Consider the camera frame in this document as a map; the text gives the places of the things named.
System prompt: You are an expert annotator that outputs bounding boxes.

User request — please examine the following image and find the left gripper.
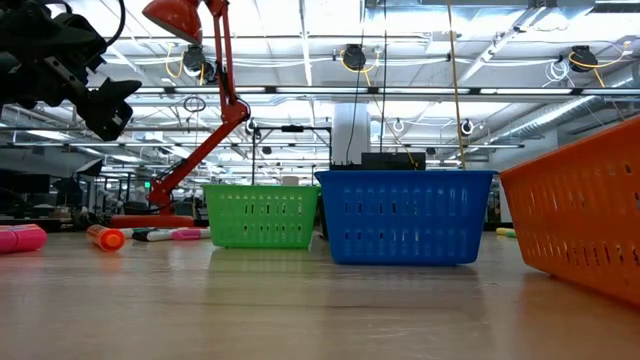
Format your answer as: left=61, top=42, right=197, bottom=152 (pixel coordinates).
left=0, top=4, right=144, bottom=143

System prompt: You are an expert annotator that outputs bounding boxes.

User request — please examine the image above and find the orange highlighter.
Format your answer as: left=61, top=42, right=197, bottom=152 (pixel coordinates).
left=85, top=223, right=126, bottom=253

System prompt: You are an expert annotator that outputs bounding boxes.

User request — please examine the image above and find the white marker pink cap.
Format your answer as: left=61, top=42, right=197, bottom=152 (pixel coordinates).
left=171, top=227, right=212, bottom=242

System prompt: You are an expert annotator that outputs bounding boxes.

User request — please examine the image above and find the green plastic basket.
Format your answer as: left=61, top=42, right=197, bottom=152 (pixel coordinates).
left=202, top=183, right=321, bottom=250

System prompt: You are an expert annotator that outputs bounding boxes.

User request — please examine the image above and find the blue plastic basket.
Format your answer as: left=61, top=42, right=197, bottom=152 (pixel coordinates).
left=314, top=169, right=497, bottom=266

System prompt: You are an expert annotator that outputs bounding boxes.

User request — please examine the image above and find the orange plastic basket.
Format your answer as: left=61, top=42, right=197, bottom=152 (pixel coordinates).
left=498, top=115, right=640, bottom=307

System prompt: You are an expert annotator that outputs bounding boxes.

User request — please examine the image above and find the red desk lamp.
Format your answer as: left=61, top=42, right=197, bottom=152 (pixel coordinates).
left=109, top=0, right=251, bottom=230

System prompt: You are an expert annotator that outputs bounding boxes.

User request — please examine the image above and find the pink highlighter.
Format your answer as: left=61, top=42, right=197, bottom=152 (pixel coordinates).
left=0, top=223, right=49, bottom=255

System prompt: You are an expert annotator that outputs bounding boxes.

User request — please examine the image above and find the black perforated box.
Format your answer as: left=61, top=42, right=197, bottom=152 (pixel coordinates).
left=329, top=152, right=427, bottom=172

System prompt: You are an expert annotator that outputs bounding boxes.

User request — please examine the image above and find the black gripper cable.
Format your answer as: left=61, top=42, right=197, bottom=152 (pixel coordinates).
left=102, top=0, right=126, bottom=49

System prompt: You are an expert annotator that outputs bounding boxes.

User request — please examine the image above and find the black ceiling cable reel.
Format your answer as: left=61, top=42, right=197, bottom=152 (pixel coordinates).
left=569, top=44, right=600, bottom=74
left=342, top=43, right=368, bottom=72
left=182, top=44, right=209, bottom=76

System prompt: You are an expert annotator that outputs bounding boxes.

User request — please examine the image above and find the black background frame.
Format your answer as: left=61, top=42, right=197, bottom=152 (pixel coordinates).
left=251, top=124, right=334, bottom=187

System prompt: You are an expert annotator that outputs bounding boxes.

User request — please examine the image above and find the black hanging cable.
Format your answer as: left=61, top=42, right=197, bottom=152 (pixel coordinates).
left=378, top=0, right=389, bottom=155

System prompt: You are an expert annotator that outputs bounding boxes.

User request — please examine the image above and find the yellow hanging cable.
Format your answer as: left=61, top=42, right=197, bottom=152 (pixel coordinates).
left=446, top=0, right=469, bottom=171

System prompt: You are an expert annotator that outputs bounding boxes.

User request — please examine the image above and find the silver ventilation duct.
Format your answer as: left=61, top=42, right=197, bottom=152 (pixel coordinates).
left=487, top=94, right=640, bottom=146

